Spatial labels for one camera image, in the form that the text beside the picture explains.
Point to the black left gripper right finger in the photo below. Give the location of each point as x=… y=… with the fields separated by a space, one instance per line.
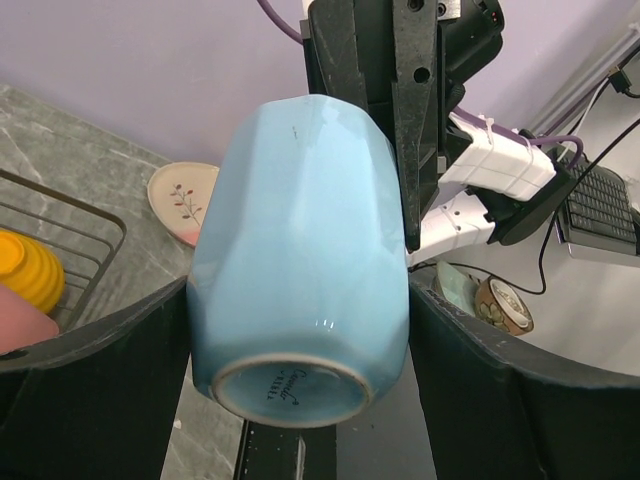
x=497 y=407

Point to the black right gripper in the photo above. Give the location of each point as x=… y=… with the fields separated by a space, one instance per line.
x=350 y=55

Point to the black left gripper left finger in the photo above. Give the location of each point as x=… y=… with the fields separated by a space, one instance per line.
x=99 y=401

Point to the pink plastic cup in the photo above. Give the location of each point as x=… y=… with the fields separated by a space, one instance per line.
x=22 y=324

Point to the orange bowl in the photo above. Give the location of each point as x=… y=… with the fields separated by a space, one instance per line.
x=31 y=270

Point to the light blue mug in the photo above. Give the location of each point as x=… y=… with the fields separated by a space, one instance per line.
x=298 y=291

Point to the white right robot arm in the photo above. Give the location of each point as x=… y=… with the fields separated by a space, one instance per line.
x=463 y=179

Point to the pale green glass dish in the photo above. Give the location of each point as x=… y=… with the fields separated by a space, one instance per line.
x=456 y=287

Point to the brown floral cup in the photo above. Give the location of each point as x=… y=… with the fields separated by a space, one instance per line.
x=498 y=304

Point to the black computer keyboard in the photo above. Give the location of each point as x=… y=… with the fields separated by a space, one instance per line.
x=598 y=214

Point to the pink white round plate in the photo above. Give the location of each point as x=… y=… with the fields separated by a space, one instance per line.
x=179 y=194

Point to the black wire dish rack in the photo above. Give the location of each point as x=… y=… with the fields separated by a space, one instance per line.
x=86 y=239

